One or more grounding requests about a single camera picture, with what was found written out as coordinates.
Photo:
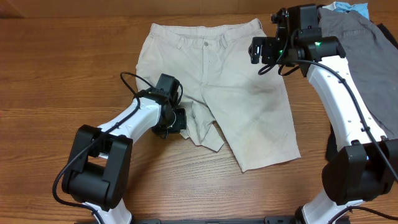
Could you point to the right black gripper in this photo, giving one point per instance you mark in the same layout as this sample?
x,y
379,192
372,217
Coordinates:
x,y
254,51

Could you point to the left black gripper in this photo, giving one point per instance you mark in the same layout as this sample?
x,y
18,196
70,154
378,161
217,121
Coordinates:
x,y
181,124

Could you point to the beige shorts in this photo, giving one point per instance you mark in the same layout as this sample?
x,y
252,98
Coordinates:
x,y
225,99

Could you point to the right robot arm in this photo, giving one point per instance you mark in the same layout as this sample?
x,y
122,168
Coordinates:
x,y
364,165

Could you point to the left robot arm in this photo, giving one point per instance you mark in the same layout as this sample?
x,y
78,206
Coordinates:
x,y
96,174

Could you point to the light blue garment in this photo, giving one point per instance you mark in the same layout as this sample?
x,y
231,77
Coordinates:
x,y
337,6

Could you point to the grey shorts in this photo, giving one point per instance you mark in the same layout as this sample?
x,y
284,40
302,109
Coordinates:
x,y
372,61

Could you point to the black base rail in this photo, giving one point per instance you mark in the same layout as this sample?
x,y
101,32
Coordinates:
x,y
211,221

